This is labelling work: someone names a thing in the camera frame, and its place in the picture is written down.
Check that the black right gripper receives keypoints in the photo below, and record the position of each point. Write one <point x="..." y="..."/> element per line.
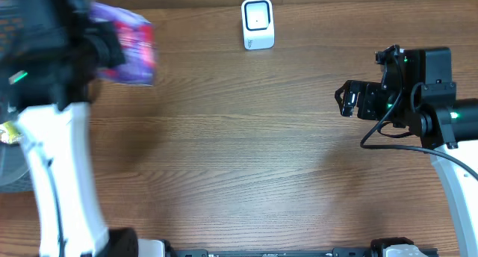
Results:
<point x="360" y="98"/>

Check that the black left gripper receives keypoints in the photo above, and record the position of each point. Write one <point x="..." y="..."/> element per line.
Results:
<point x="108" y="48"/>

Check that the purple Carefree pad pack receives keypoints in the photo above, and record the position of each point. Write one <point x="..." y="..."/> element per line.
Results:
<point x="136" y="36"/>

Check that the green yellow snack pouch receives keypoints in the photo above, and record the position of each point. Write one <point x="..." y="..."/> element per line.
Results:
<point x="9" y="133"/>

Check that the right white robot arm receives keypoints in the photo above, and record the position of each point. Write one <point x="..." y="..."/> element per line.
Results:
<point x="447" y="128"/>

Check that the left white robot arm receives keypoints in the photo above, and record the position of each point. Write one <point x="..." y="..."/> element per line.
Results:
<point x="55" y="144"/>

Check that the white barcode scanner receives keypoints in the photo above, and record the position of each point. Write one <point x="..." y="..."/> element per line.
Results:
<point x="258" y="24"/>

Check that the grey plastic basket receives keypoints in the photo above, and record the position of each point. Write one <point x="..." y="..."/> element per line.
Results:
<point x="15" y="176"/>

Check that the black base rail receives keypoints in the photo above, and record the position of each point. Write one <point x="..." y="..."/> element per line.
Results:
<point x="398" y="246"/>

